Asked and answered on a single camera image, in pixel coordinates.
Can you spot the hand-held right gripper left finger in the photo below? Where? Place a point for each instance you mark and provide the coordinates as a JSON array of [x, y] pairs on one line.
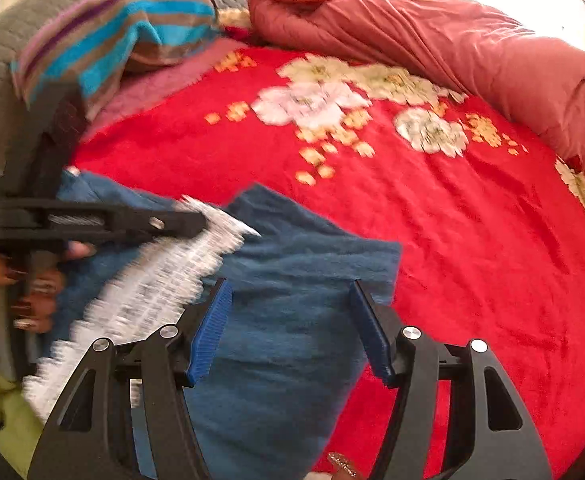
[[210, 332]]

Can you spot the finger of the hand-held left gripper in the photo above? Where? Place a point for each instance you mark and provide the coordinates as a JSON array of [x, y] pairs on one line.
[[172, 220]]

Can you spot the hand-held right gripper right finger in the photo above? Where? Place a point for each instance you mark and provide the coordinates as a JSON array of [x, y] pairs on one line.
[[372, 332]]

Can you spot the blue denim pants lace trim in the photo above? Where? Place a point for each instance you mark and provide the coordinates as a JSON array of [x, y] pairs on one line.
[[282, 385]]

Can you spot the person's right hand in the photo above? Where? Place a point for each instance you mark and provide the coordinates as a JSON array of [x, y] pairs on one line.
[[342, 467]]

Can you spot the grey quilted headboard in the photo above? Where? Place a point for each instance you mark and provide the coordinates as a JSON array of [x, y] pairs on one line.
[[2, 85]]

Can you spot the red floral blanket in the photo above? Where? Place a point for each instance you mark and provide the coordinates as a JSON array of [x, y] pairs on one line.
[[472, 260]]

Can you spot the pink quilted blanket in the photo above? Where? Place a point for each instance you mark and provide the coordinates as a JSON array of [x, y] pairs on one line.
[[172, 75]]

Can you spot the striped towel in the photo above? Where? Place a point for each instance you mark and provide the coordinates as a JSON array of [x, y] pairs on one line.
[[172, 15]]

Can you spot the salmon pink comforter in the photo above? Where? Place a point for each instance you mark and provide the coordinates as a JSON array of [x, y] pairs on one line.
[[422, 30]]

